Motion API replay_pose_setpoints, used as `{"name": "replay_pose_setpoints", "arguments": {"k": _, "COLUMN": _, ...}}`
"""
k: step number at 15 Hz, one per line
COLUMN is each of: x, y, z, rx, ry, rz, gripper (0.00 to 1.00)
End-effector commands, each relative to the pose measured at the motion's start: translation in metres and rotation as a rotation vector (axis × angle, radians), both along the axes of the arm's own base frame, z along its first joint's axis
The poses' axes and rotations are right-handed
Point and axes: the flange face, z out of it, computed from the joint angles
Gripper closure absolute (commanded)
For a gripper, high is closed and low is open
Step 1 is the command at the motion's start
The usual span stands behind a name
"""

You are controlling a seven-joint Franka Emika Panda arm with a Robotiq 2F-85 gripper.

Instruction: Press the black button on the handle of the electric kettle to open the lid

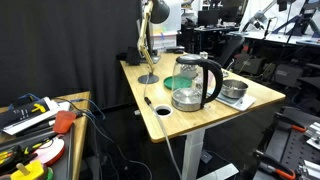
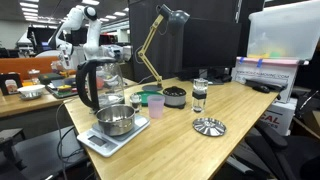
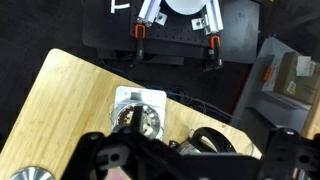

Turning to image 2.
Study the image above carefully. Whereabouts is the white box red lettering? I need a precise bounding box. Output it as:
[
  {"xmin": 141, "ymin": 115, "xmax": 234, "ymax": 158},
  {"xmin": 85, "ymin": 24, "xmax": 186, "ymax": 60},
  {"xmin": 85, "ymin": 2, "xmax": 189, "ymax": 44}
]
[{"xmin": 264, "ymin": 97, "xmax": 298, "ymax": 137}]

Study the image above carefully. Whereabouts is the yellow desk lamp grey shade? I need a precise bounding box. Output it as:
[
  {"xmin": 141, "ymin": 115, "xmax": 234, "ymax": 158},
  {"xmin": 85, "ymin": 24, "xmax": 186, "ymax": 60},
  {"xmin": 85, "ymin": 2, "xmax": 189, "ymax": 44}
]
[{"xmin": 137, "ymin": 3, "xmax": 191, "ymax": 93}]

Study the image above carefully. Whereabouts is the small glass jar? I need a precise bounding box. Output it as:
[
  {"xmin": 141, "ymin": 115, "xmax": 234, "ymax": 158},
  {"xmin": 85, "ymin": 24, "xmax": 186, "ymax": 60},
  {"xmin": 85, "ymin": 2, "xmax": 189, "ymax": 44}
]
[{"xmin": 129, "ymin": 92, "xmax": 143, "ymax": 113}]

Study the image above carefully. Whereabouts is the glass electric kettle black handle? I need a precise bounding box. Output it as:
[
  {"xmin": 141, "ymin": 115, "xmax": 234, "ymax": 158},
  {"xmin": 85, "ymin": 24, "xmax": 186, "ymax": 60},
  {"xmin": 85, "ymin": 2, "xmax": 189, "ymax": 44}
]
[{"xmin": 75, "ymin": 57, "xmax": 126, "ymax": 113}]

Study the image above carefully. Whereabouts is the pink plastic cup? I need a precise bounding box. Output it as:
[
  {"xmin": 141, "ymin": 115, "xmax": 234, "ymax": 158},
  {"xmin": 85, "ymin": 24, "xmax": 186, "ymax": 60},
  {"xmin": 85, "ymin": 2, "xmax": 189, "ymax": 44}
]
[{"xmin": 146, "ymin": 94, "xmax": 166, "ymax": 120}]

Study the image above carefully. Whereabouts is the round stainless steel lid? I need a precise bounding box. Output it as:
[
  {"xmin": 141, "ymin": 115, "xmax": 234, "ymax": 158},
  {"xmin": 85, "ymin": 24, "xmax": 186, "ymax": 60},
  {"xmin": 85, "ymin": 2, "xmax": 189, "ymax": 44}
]
[{"xmin": 192, "ymin": 117, "xmax": 228, "ymax": 138}]

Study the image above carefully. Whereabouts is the translucent plastic storage bin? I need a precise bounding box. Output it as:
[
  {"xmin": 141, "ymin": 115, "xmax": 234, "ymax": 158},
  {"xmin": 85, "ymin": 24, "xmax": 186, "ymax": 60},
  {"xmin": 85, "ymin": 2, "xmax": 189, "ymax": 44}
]
[{"xmin": 246, "ymin": 0, "xmax": 320, "ymax": 62}]

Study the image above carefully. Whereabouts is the grey power cable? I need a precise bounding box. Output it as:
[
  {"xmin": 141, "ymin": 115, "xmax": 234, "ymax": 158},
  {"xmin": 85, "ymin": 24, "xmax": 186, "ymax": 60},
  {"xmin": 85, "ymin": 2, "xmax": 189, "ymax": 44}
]
[{"xmin": 55, "ymin": 98, "xmax": 75, "ymax": 180}]

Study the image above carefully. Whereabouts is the dark green flat case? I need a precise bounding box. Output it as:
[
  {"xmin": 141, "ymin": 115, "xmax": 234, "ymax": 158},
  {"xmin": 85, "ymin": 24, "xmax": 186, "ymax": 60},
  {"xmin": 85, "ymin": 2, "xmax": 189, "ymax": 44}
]
[{"xmin": 37, "ymin": 72, "xmax": 65, "ymax": 85}]

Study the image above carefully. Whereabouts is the dark picture frame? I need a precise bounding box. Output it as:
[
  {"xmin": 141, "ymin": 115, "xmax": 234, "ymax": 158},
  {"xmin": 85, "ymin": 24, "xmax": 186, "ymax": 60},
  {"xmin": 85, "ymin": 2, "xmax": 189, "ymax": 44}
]
[{"xmin": 0, "ymin": 72, "xmax": 24, "ymax": 97}]

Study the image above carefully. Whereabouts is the green plastic plate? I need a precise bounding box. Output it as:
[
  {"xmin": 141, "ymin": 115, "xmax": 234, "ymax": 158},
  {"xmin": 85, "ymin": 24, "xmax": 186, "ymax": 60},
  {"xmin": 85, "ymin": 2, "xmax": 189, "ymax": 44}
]
[{"xmin": 134, "ymin": 90, "xmax": 165, "ymax": 108}]

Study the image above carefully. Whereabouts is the white kitchen scale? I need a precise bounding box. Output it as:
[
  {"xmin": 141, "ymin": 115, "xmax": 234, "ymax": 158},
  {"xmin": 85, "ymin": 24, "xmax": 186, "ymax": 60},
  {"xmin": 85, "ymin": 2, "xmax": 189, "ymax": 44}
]
[{"xmin": 76, "ymin": 114, "xmax": 151, "ymax": 158}]

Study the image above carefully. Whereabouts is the white printed cardboard box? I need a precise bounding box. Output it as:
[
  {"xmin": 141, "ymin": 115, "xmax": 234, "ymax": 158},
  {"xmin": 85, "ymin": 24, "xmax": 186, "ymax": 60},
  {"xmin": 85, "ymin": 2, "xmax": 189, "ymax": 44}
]
[{"xmin": 232, "ymin": 56, "xmax": 301, "ymax": 104}]

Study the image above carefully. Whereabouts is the orange partition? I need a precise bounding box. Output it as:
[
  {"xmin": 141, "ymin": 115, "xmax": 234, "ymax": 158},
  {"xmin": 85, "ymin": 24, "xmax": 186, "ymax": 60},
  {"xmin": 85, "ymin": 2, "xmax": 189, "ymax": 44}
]
[{"xmin": 0, "ymin": 55, "xmax": 62, "ymax": 81}]

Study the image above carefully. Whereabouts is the black low platform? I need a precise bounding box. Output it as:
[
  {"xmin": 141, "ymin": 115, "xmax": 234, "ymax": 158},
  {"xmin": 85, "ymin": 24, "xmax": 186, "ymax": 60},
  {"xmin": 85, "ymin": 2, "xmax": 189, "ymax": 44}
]
[{"xmin": 0, "ymin": 125, "xmax": 89, "ymax": 180}]

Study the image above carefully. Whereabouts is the white bowl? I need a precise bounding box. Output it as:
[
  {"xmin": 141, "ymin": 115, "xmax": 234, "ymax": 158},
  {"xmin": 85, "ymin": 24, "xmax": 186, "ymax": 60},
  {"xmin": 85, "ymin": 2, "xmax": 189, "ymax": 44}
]
[{"xmin": 16, "ymin": 83, "xmax": 46, "ymax": 101}]

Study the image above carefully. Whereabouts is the black office chair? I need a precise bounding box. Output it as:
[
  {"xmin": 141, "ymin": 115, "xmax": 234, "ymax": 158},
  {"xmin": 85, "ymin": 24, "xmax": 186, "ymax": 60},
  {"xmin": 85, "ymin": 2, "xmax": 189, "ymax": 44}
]
[{"xmin": 229, "ymin": 118, "xmax": 320, "ymax": 180}]

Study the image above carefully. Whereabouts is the black computer monitor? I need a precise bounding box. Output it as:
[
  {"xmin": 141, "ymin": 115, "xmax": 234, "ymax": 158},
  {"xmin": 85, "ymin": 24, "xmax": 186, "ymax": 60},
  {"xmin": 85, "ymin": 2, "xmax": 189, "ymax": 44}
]
[{"xmin": 173, "ymin": 17, "xmax": 243, "ymax": 83}]

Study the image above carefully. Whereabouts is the stainless steel pot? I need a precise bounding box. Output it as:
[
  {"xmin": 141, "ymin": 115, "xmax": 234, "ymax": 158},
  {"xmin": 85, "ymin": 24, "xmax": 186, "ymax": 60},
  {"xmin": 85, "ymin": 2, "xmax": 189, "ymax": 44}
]
[{"xmin": 95, "ymin": 103, "xmax": 137, "ymax": 137}]

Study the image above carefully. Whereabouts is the black flat bar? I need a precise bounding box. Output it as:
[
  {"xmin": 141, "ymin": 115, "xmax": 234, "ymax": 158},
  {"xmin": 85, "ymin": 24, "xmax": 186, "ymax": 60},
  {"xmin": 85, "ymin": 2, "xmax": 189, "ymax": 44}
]
[{"xmin": 244, "ymin": 78, "xmax": 288, "ymax": 92}]

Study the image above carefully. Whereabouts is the black tray with items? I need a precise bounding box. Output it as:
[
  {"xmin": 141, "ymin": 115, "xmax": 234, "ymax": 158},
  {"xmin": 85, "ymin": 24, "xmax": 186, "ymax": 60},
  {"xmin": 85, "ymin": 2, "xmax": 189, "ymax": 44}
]
[{"xmin": 44, "ymin": 76, "xmax": 81, "ymax": 100}]

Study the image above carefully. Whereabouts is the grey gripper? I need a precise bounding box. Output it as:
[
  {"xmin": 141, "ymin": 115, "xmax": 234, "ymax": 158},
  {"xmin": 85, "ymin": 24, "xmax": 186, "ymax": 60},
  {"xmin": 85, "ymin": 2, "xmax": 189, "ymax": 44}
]
[{"xmin": 114, "ymin": 45, "xmax": 133, "ymax": 63}]

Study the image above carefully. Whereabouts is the black computer mouse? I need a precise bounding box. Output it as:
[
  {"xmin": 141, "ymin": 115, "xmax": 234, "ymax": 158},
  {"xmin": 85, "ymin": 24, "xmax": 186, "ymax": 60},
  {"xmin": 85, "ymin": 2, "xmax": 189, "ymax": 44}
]
[{"xmin": 252, "ymin": 84, "xmax": 271, "ymax": 94}]

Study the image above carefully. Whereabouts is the tall clear glass grinder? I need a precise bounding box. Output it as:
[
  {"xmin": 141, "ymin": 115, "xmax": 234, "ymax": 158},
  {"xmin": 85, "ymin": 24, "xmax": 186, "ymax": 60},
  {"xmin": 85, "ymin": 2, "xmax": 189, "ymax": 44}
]
[{"xmin": 191, "ymin": 77, "xmax": 210, "ymax": 114}]

